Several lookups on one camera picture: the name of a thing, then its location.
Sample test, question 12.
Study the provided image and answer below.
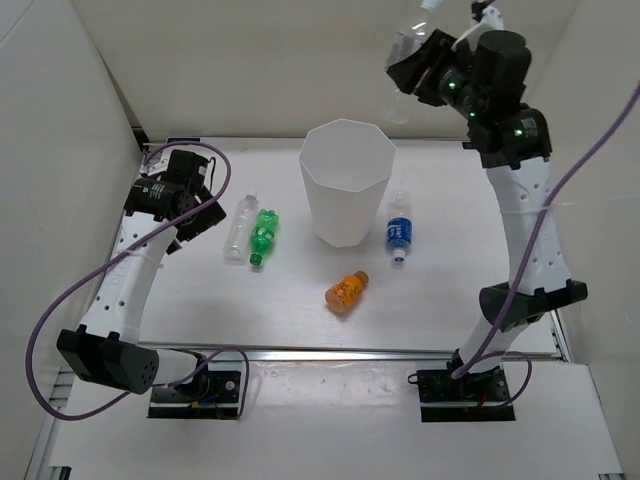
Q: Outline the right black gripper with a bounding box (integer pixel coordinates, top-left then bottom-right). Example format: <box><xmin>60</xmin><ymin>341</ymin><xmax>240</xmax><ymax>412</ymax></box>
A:
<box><xmin>387</xmin><ymin>31</ymin><xmax>486</xmax><ymax>122</ymax></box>

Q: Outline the white label clear bottle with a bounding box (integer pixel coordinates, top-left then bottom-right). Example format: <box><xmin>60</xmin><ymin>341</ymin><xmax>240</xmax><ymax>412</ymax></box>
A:
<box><xmin>383</xmin><ymin>0</ymin><xmax>442</xmax><ymax>125</ymax></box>

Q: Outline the clear unlabeled plastic bottle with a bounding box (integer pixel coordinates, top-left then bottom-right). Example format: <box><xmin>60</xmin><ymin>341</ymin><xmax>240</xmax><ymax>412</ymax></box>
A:
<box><xmin>223</xmin><ymin>191</ymin><xmax>259</xmax><ymax>265</ymax></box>

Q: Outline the blue label water bottle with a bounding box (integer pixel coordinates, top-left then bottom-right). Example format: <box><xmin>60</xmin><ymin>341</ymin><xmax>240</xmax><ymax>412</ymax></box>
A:
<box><xmin>386</xmin><ymin>191</ymin><xmax>413</xmax><ymax>264</ymax></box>

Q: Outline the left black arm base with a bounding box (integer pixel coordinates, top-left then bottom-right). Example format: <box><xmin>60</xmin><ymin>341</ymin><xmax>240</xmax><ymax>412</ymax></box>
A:
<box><xmin>147</xmin><ymin>362</ymin><xmax>246</xmax><ymax>421</ymax></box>

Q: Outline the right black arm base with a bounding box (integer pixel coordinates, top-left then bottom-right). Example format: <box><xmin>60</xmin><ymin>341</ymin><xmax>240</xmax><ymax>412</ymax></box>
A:
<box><xmin>407</xmin><ymin>367</ymin><xmax>516</xmax><ymax>423</ymax></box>

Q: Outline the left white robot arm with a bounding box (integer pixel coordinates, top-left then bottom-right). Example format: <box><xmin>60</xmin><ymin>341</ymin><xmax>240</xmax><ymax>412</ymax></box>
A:
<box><xmin>56</xmin><ymin>149</ymin><xmax>226</xmax><ymax>400</ymax></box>

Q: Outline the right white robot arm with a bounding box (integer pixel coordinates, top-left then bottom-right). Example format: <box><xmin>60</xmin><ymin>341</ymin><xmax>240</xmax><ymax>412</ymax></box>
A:
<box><xmin>385</xmin><ymin>30</ymin><xmax>588</xmax><ymax>400</ymax></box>

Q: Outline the white octagonal plastic bin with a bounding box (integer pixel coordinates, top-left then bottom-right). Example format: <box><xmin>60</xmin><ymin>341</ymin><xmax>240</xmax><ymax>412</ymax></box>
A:
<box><xmin>299</xmin><ymin>119</ymin><xmax>396</xmax><ymax>248</ymax></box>

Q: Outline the green plastic soda bottle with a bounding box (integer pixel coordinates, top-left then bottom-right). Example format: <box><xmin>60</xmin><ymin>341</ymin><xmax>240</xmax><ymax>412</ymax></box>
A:
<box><xmin>249</xmin><ymin>209</ymin><xmax>279</xmax><ymax>269</ymax></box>

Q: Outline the orange juice bottle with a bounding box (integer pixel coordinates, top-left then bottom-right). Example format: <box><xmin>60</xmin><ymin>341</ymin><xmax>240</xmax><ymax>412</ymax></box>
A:
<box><xmin>325</xmin><ymin>271</ymin><xmax>369</xmax><ymax>314</ymax></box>

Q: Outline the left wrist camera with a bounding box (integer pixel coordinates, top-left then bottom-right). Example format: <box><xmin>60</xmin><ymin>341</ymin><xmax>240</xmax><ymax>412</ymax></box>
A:
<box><xmin>140</xmin><ymin>152</ymin><xmax>168</xmax><ymax>177</ymax></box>

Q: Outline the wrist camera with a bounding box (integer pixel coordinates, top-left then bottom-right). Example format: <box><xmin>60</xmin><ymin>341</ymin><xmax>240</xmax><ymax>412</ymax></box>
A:
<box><xmin>140</xmin><ymin>152</ymin><xmax>168</xmax><ymax>177</ymax></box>
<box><xmin>452</xmin><ymin>1</ymin><xmax>504</xmax><ymax>51</ymax></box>

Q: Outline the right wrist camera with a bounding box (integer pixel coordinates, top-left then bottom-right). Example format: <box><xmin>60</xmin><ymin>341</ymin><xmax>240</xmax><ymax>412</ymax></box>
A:
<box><xmin>452</xmin><ymin>1</ymin><xmax>504</xmax><ymax>51</ymax></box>

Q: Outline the aluminium rail front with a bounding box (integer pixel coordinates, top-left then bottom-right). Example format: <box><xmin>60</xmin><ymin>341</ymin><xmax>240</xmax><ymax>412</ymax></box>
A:
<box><xmin>140</xmin><ymin>341</ymin><xmax>564</xmax><ymax>362</ymax></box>

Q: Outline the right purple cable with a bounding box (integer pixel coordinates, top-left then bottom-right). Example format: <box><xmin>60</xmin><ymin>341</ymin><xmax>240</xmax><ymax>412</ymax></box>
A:
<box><xmin>449</xmin><ymin>79</ymin><xmax>640</xmax><ymax>409</ymax></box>

